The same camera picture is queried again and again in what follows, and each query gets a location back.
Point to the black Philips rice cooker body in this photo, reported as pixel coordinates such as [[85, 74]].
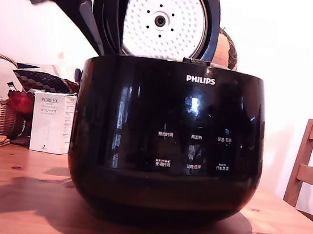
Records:
[[166, 152]]

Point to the wooden chair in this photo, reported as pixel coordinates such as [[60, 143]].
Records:
[[307, 169]]

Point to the dark patterned cushion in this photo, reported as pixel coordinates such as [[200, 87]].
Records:
[[46, 80]]

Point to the rice cooker lid, white plate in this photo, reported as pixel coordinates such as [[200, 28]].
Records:
[[162, 20]]

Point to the beige globe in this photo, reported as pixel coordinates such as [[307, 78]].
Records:
[[224, 52]]

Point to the white Porlex box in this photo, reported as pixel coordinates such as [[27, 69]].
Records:
[[48, 126]]

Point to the red glass bowl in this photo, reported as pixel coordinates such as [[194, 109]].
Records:
[[21, 101]]

